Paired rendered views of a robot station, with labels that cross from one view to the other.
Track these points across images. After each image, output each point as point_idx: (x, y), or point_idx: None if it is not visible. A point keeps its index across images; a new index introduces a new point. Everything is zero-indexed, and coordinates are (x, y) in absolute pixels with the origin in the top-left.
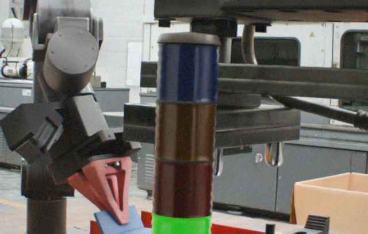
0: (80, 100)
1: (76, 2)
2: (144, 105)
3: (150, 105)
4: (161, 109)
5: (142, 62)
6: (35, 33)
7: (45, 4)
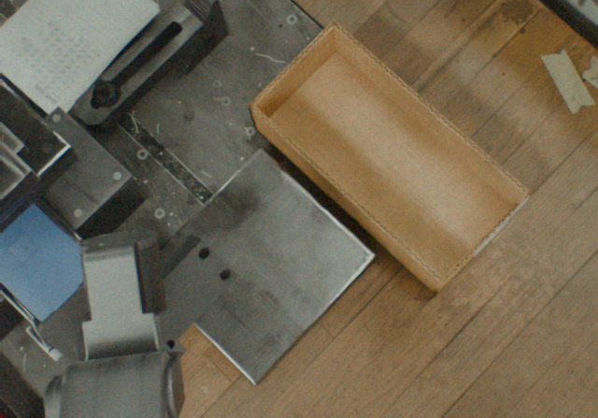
0: None
1: (88, 405)
2: (48, 124)
3: (41, 119)
4: None
5: (30, 168)
6: (173, 360)
7: (149, 381)
